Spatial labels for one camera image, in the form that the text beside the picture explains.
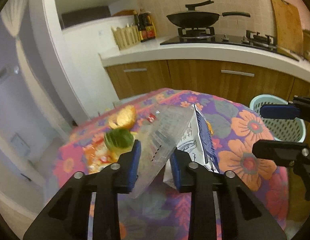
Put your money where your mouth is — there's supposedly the blue white milk carton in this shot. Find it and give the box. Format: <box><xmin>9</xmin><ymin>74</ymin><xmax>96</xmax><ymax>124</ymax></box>
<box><xmin>162</xmin><ymin>103</ymin><xmax>220</xmax><ymax>189</ymax></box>

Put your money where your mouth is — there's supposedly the black wok with handle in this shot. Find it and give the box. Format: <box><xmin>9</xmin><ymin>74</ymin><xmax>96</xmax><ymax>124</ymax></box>
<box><xmin>166</xmin><ymin>0</ymin><xmax>251</xmax><ymax>29</ymax></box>

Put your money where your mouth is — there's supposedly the floral cloth covered table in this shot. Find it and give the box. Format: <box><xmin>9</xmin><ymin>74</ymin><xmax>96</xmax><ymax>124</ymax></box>
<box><xmin>51</xmin><ymin>87</ymin><xmax>290</xmax><ymax>240</ymax></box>

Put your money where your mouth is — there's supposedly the dark soy sauce bottle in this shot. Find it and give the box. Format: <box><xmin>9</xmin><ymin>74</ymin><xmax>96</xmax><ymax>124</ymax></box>
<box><xmin>133</xmin><ymin>10</ymin><xmax>144</xmax><ymax>42</ymax></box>

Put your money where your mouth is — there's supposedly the beige chopstick holder basket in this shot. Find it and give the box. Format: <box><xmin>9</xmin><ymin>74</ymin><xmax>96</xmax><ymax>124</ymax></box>
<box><xmin>111</xmin><ymin>24</ymin><xmax>140</xmax><ymax>50</ymax></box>

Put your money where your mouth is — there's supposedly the black glass gas stove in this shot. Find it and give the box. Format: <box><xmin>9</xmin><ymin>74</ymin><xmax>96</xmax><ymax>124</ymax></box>
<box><xmin>160</xmin><ymin>27</ymin><xmax>299</xmax><ymax>61</ymax></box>

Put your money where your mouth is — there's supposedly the bamboo cutting board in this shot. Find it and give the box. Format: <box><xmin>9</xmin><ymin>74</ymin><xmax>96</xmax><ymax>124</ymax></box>
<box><xmin>271</xmin><ymin>0</ymin><xmax>303</xmax><ymax>55</ymax></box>

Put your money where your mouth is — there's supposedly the light blue perforated trash basket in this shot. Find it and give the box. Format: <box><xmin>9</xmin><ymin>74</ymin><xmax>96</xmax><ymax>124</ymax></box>
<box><xmin>250</xmin><ymin>94</ymin><xmax>307</xmax><ymax>142</ymax></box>

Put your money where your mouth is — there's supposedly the green vegetable scrap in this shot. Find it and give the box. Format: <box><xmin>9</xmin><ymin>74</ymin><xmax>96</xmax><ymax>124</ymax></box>
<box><xmin>104</xmin><ymin>128</ymin><xmax>134</xmax><ymax>151</ymax></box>

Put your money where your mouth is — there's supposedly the orange snack bag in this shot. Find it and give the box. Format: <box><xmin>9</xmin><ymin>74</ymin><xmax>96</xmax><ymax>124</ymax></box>
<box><xmin>83</xmin><ymin>139</ymin><xmax>118</xmax><ymax>174</ymax></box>

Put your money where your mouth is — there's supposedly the red label sauce bottle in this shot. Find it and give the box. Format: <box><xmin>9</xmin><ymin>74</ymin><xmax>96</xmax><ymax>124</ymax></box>
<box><xmin>140</xmin><ymin>8</ymin><xmax>156</xmax><ymax>40</ymax></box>

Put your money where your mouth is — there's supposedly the clear plastic container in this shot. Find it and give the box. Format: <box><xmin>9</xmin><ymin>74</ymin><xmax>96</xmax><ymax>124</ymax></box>
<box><xmin>130</xmin><ymin>104</ymin><xmax>194</xmax><ymax>198</ymax></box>

